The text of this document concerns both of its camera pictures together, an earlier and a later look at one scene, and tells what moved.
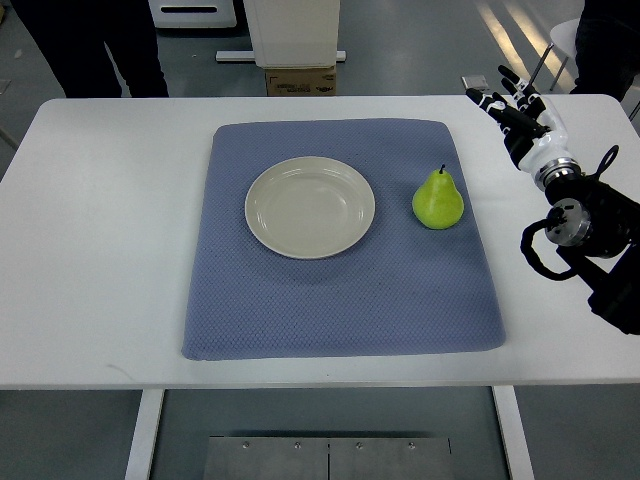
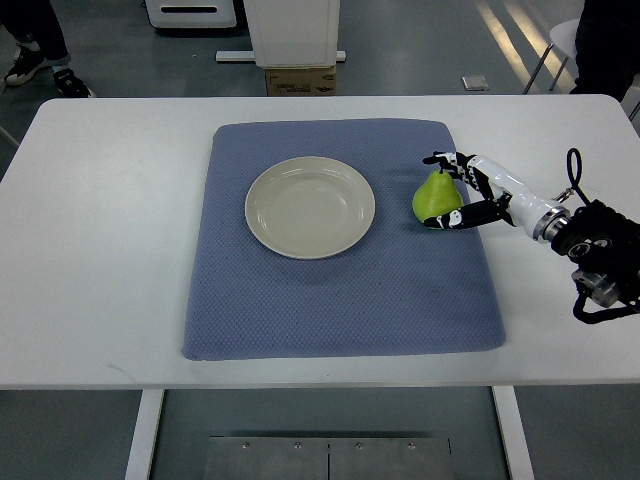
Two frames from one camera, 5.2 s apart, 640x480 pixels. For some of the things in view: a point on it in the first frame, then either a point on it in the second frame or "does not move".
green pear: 438,204 does not move
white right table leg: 514,432 does not move
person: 77,36 -> 35,27
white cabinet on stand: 290,33 does not move
